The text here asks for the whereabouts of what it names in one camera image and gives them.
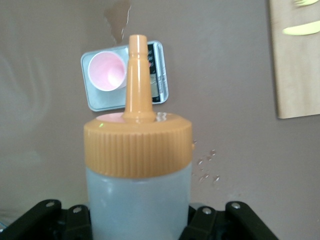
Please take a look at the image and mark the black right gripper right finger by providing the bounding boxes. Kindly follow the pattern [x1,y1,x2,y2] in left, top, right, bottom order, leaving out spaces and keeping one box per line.
[178,201,280,240]

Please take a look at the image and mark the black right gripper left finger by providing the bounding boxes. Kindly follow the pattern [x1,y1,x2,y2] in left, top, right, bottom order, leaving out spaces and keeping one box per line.
[0,198,92,240]

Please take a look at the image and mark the translucent sauce bottle orange cap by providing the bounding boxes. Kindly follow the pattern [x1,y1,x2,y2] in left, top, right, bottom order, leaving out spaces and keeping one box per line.
[83,34,194,240]

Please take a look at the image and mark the pink plastic cup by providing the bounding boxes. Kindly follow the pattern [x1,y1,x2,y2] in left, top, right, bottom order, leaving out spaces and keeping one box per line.
[87,50,127,92]

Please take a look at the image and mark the scattered liquid droplets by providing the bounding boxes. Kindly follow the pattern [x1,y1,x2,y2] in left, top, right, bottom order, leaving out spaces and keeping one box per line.
[191,139,221,185]

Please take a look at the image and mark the brown table cover sheet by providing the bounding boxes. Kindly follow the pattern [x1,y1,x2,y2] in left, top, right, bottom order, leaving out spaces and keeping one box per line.
[0,0,320,240]

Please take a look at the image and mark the silver digital kitchen scale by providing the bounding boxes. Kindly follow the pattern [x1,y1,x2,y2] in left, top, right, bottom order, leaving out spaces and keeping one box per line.
[80,40,170,113]

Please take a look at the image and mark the bamboo cutting board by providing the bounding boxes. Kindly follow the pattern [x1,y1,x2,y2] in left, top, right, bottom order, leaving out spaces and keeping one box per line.
[268,0,320,120]

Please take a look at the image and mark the yellow plastic knife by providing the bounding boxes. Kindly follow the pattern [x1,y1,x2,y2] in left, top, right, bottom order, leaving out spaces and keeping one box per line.
[281,20,320,36]

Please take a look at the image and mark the liquid spill puddle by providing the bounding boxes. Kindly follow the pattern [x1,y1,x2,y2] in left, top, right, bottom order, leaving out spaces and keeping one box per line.
[103,0,133,44]

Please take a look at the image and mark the yellow plastic fork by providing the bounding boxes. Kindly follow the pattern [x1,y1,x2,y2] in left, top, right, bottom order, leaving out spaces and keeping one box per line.
[292,0,320,6]

